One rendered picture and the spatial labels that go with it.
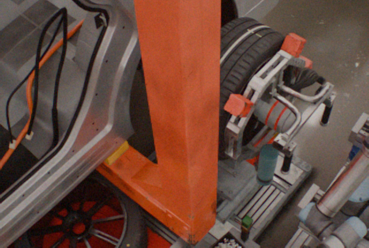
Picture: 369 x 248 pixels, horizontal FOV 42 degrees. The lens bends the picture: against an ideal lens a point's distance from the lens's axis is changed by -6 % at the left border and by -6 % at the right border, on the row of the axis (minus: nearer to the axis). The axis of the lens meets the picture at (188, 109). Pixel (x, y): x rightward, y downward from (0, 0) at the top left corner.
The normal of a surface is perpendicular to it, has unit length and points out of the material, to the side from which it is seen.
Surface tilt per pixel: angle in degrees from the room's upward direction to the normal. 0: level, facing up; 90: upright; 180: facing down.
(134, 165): 0
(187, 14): 90
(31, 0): 5
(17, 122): 3
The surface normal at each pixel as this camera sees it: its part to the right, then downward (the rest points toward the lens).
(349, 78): -0.04, -0.62
